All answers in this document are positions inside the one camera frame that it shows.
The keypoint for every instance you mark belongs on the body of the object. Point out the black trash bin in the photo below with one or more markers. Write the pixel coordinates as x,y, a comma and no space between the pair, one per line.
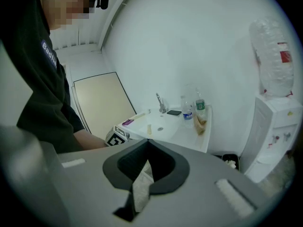
227,157

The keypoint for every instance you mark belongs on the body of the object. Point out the chrome faucet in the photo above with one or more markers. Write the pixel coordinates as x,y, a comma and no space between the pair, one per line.
163,109

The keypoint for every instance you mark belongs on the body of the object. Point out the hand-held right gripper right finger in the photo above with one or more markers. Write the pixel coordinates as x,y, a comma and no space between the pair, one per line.
201,197

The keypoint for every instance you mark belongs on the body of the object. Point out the black smartphone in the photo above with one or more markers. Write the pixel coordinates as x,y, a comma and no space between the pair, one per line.
174,112

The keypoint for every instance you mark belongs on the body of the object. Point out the water bottle with blue label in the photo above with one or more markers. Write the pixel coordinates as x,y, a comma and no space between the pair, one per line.
187,115

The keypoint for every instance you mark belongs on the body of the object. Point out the small white cup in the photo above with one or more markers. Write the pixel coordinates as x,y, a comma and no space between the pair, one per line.
148,111

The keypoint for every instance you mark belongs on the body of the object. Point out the person's black t-shirt torso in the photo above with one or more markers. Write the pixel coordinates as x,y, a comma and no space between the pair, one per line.
40,91

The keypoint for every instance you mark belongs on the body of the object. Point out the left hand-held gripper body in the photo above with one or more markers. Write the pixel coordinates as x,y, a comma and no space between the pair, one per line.
116,138

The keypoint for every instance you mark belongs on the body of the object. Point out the purple plastic package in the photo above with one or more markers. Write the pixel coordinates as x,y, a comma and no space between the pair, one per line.
127,122

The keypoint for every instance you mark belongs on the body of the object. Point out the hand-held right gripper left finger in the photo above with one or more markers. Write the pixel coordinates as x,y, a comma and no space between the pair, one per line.
94,185

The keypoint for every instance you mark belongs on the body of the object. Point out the person's head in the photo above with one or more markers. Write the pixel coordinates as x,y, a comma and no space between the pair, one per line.
64,8

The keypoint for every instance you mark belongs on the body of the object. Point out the white water dispenser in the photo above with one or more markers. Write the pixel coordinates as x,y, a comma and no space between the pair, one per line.
262,131

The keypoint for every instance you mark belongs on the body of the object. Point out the brown snack bag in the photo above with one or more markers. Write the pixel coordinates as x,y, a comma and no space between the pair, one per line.
200,124

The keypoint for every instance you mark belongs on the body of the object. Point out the beige wooden stick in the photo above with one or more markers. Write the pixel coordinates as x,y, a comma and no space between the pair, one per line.
138,115

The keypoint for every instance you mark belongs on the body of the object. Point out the plastic-wrapped water jug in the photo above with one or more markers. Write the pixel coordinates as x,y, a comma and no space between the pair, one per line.
272,60

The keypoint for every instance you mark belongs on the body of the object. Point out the person's left forearm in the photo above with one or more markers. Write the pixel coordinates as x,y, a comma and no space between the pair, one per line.
91,141

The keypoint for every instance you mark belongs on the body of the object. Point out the water bottle with green label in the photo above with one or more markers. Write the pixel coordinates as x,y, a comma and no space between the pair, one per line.
200,106

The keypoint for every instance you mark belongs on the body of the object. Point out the beige door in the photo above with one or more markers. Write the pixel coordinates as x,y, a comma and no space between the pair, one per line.
104,98

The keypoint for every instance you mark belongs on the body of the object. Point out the clear plastic bag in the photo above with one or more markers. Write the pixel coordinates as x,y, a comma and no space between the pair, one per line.
274,176

